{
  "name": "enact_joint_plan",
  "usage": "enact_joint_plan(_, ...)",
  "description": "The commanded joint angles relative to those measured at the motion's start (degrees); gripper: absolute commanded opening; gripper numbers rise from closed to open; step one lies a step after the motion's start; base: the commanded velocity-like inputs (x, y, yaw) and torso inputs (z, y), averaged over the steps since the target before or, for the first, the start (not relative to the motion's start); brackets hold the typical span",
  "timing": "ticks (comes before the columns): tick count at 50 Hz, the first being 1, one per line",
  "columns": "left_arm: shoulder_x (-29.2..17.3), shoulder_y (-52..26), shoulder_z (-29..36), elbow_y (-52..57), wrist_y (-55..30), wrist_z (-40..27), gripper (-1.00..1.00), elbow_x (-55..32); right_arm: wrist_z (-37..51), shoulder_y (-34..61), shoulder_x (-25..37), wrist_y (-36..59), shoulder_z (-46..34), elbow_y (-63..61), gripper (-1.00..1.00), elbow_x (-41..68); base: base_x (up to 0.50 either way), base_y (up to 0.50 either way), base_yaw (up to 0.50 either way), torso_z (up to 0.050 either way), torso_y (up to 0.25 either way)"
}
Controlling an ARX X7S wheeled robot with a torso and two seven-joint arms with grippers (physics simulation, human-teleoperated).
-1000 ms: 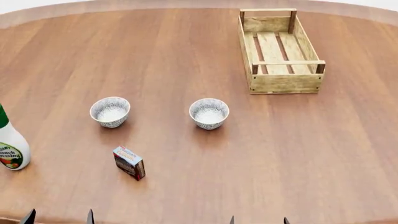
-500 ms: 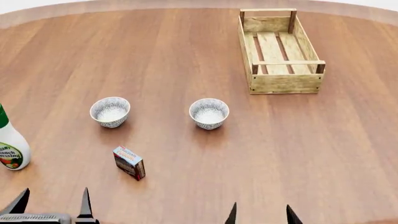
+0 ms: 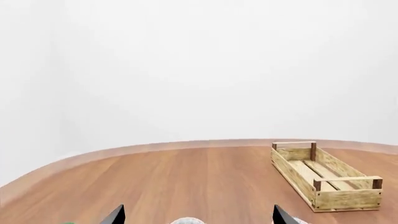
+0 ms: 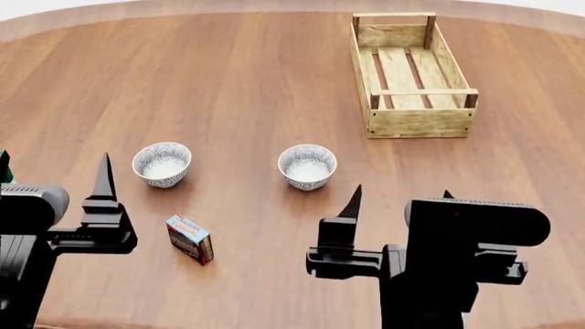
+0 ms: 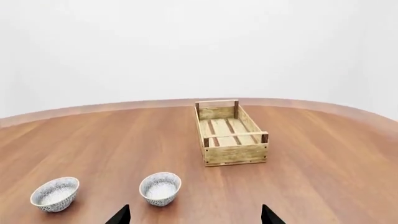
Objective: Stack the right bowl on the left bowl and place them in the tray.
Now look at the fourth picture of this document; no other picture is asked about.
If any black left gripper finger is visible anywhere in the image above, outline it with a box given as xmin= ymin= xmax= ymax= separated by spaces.
xmin=0 ymin=149 xmax=16 ymax=185
xmin=81 ymin=152 xmax=126 ymax=228

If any speckled white ceramic bowl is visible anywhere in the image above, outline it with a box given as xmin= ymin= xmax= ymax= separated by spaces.
xmin=131 ymin=141 xmax=193 ymax=189
xmin=277 ymin=143 xmax=339 ymax=192

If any wooden slatted crate tray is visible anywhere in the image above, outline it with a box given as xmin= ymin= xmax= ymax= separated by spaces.
xmin=348 ymin=11 xmax=480 ymax=140

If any chocolate pudding box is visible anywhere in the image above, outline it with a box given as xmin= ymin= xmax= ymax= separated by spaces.
xmin=165 ymin=213 xmax=216 ymax=267

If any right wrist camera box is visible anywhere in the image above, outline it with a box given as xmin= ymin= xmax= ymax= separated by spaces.
xmin=403 ymin=196 xmax=552 ymax=249

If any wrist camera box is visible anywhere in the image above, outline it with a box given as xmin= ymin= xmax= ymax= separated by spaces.
xmin=0 ymin=182 xmax=71 ymax=237
xmin=403 ymin=196 xmax=552 ymax=249

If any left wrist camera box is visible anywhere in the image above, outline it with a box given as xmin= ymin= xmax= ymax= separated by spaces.
xmin=0 ymin=182 xmax=71 ymax=237

